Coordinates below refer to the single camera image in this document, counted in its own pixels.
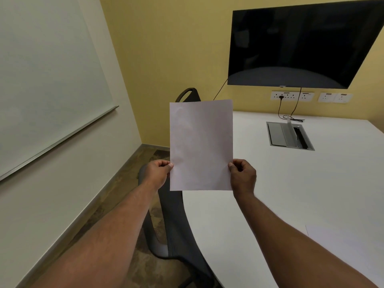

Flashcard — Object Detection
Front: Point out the person's left hand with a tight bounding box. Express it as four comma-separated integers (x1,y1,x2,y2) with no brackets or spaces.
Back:
143,160,174,191

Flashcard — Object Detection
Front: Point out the person's right hand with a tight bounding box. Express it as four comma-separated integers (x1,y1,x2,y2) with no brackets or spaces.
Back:
228,159,257,199

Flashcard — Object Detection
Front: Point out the white paper sheet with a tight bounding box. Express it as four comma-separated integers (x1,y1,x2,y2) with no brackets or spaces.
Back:
169,99,234,192
305,224,384,288

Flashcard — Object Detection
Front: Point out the person's left forearm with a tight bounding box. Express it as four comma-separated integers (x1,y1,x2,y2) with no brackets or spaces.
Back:
28,177,158,288

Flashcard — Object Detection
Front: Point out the person's right forearm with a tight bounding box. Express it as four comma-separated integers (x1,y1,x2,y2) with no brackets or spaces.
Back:
233,191,379,288

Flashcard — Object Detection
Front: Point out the black office chair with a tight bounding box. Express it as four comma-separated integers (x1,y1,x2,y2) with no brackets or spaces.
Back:
138,88,224,288

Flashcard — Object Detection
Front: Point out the long white socket strip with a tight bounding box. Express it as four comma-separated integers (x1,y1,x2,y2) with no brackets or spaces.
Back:
270,91,314,102

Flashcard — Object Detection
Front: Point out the white whiteboard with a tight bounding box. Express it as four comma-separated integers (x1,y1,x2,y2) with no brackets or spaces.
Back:
0,0,119,182

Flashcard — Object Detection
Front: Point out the grey table cable box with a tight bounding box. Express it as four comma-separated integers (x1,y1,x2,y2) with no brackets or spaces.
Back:
266,116,315,151

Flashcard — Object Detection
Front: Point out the black power cable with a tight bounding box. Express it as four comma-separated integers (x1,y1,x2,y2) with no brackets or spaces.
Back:
278,96,289,120

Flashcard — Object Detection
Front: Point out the black thin wall cable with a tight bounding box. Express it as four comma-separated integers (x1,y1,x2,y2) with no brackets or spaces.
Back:
213,78,228,101

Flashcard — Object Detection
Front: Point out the black television cable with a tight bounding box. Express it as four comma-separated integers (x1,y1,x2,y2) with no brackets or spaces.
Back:
289,87,305,123

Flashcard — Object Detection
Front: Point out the black wall television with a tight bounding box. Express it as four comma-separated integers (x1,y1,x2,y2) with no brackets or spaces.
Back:
227,0,384,89

